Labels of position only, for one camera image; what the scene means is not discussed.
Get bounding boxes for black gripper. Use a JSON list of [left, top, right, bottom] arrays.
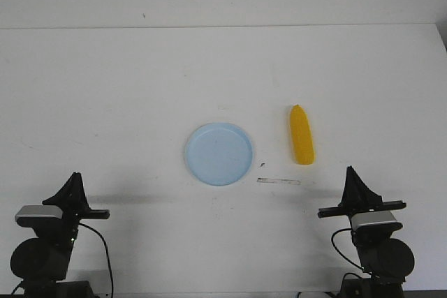
[[42, 172, 110, 230], [317, 166, 406, 218]]

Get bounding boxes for yellow corn cob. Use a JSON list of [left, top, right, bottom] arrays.
[[289, 105, 315, 165]]

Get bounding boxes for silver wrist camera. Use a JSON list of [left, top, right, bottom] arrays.
[[350, 211, 403, 232], [15, 205, 63, 228]]

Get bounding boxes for clear tape strip horizontal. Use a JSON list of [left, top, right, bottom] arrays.
[[256, 177, 301, 186]]

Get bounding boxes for black camera cable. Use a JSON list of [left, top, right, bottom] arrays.
[[330, 228, 364, 273], [78, 223, 115, 296]]

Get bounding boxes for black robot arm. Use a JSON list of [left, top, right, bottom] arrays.
[[318, 166, 415, 297], [10, 172, 115, 297]]

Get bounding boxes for light blue round plate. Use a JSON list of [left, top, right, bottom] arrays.
[[184, 122, 254, 186]]

